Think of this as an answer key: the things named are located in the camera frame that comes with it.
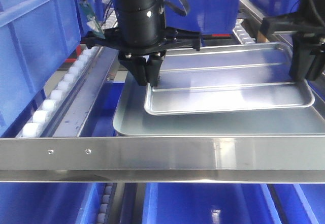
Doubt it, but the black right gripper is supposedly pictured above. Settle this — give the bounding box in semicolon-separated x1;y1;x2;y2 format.
260;12;324;81

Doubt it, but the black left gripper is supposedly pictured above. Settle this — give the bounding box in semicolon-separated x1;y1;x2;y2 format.
82;27;201;86

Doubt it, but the silver metal tray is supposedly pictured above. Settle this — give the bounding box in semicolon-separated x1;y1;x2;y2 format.
144;42;315;115

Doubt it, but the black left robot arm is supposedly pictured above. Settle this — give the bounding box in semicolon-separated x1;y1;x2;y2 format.
83;0;201;87

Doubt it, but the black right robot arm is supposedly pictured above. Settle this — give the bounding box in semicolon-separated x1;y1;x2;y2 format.
259;0;324;81

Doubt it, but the large silver bottom tray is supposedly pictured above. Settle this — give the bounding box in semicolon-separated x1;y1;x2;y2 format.
113;76;324;136

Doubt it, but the steel shelf front beam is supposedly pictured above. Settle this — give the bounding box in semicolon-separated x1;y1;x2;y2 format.
1;135;324;183

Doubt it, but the blue bin lower shelf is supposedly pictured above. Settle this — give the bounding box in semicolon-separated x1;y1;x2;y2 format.
142;183;281;223

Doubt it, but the blue crate rear centre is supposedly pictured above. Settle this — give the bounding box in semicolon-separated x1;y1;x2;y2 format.
165;0;239;35

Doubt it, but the blue crate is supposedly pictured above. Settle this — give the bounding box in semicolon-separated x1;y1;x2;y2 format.
1;0;84;137
165;0;239;35

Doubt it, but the blue crate left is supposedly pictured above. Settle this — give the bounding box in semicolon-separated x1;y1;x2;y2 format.
1;0;84;137

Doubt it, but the white roller rail left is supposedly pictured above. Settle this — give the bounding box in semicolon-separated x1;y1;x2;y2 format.
17;47;99;138

